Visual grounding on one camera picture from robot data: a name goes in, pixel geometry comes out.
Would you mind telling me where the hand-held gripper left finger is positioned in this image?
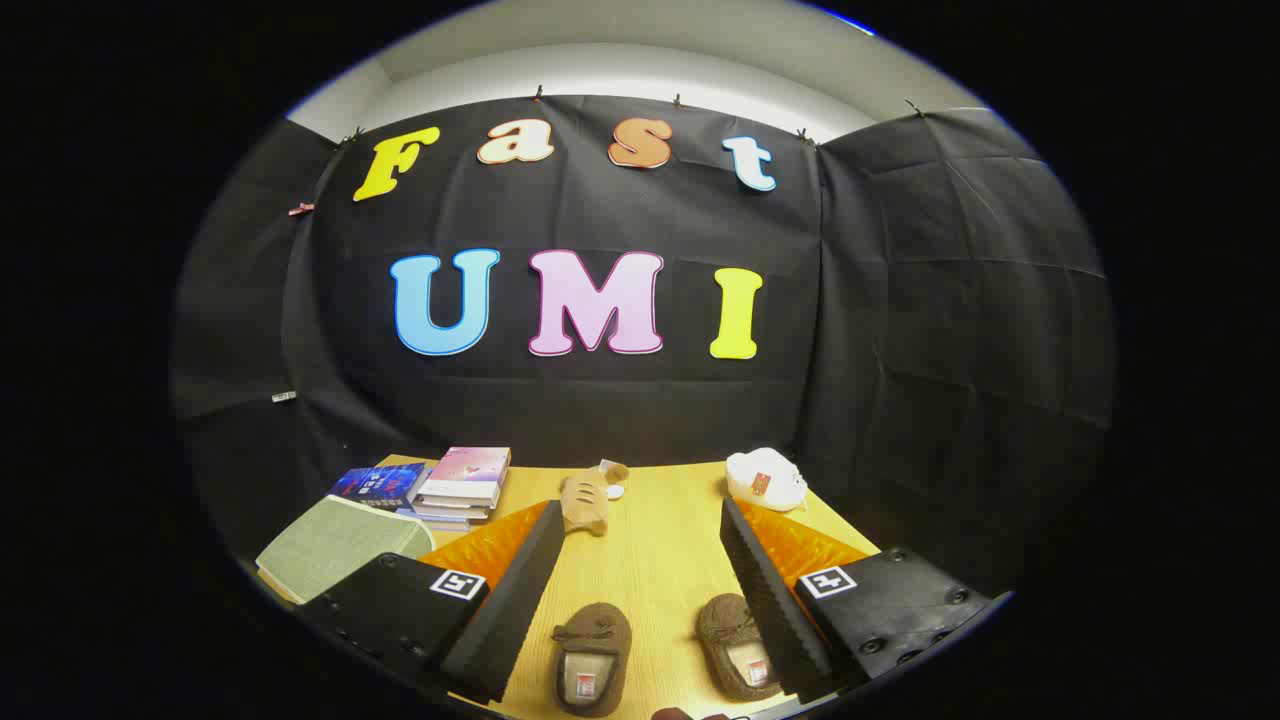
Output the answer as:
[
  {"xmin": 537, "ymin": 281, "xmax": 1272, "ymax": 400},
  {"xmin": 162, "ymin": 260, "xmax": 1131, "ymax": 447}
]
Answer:
[{"xmin": 297, "ymin": 500, "xmax": 566, "ymax": 704}]

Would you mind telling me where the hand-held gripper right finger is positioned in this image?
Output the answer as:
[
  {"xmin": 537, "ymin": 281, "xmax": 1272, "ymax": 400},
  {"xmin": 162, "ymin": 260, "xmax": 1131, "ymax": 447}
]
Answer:
[{"xmin": 720, "ymin": 497, "xmax": 1011, "ymax": 706}]

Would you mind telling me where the brown fuzzy shoe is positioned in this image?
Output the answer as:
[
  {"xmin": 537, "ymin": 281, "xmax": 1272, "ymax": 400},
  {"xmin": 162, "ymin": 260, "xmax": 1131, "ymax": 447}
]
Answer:
[
  {"xmin": 697, "ymin": 594, "xmax": 783, "ymax": 703},
  {"xmin": 551, "ymin": 602, "xmax": 633, "ymax": 718}
]

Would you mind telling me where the green fabric storage box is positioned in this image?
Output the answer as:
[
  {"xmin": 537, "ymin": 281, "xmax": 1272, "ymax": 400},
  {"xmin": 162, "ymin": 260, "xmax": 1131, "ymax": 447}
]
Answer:
[{"xmin": 255, "ymin": 494, "xmax": 436, "ymax": 604}]

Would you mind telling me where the grey blue book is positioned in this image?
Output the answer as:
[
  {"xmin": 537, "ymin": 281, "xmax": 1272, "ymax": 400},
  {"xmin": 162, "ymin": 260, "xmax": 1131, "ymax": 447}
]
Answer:
[{"xmin": 398, "ymin": 505, "xmax": 491, "ymax": 532}]

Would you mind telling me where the brown bread plush toy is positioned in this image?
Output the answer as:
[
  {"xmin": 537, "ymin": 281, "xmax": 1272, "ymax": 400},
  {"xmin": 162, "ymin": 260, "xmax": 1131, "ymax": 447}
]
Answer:
[{"xmin": 559, "ymin": 462, "xmax": 631, "ymax": 537}]

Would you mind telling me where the dark blue cover book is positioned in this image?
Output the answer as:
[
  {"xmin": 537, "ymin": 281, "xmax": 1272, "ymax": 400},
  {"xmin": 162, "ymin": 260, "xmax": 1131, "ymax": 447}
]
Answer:
[{"xmin": 330, "ymin": 463, "xmax": 429, "ymax": 509}]

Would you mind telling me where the black backdrop cloth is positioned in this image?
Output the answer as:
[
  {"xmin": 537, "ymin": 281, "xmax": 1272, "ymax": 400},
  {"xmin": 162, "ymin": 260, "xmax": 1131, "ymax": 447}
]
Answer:
[{"xmin": 172, "ymin": 95, "xmax": 1116, "ymax": 601}]

